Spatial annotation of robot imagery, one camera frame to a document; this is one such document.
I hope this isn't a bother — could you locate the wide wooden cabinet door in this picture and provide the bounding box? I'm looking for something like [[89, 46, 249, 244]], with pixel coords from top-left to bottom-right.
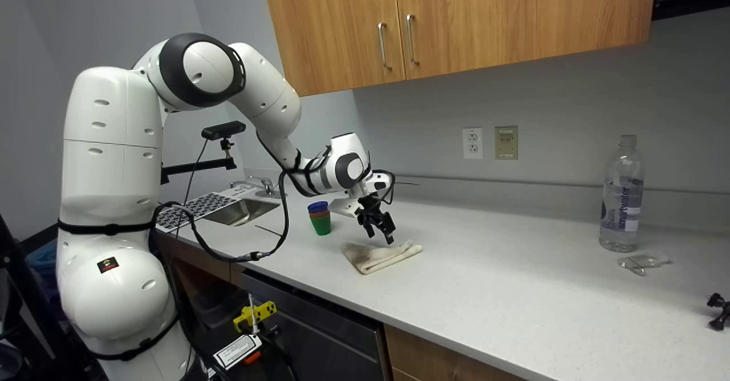
[[393, 0, 659, 81]]

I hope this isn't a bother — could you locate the steel sink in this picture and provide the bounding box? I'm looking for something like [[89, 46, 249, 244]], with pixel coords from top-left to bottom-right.
[[202, 196, 282, 227]]

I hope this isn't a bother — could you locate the narrow wooden cabinet door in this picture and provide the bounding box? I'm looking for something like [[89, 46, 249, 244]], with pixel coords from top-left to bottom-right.
[[261, 0, 407, 98]]

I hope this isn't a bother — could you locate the checkerboard calibration board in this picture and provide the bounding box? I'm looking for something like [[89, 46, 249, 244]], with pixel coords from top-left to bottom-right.
[[155, 192, 241, 234]]

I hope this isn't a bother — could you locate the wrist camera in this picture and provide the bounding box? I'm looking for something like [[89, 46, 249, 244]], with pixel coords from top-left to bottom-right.
[[329, 197, 366, 218]]

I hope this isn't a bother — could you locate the black dishwasher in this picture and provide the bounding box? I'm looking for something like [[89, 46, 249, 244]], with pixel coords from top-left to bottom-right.
[[239, 269, 392, 381]]

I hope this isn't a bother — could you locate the black cable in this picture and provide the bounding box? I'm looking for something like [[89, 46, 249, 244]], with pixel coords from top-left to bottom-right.
[[173, 138, 209, 240]]

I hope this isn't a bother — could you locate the white wall socket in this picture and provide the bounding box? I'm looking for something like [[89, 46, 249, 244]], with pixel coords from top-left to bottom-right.
[[462, 127, 484, 160]]

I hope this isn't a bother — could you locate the wooden base cabinet door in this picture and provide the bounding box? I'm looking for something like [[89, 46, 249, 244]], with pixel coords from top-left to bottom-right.
[[384, 323, 528, 381]]

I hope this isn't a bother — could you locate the clear plastic wrapper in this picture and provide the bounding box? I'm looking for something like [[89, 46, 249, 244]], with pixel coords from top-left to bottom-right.
[[617, 253, 672, 277]]

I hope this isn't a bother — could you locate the stack of plastic cups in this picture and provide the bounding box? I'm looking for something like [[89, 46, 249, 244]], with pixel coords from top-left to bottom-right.
[[307, 200, 332, 237]]

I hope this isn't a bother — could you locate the camera on mount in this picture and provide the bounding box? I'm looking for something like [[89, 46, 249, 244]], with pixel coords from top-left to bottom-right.
[[160, 120, 248, 185]]

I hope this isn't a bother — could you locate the beige towel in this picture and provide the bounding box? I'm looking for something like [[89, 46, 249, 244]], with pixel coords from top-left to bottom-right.
[[340, 239, 424, 275]]

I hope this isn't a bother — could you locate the steel tap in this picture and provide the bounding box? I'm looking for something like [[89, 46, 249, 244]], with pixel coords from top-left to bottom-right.
[[230, 176, 281, 200]]

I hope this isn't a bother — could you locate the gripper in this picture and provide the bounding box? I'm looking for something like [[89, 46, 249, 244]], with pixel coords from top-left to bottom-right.
[[356, 194, 398, 246]]

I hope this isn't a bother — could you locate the wooden wall cabinet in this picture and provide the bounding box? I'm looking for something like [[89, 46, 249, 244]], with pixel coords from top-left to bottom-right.
[[261, 0, 659, 98]]

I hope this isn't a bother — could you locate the clear plastic water bottle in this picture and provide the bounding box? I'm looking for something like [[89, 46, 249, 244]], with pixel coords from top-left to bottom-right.
[[598, 134, 647, 253]]

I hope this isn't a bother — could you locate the silver cabinet door handle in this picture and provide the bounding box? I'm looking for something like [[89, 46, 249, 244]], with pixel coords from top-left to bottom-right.
[[377, 22, 394, 72], [405, 14, 421, 67]]

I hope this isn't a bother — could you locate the white label tag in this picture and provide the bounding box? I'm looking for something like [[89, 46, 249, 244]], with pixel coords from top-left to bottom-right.
[[213, 334, 263, 371]]

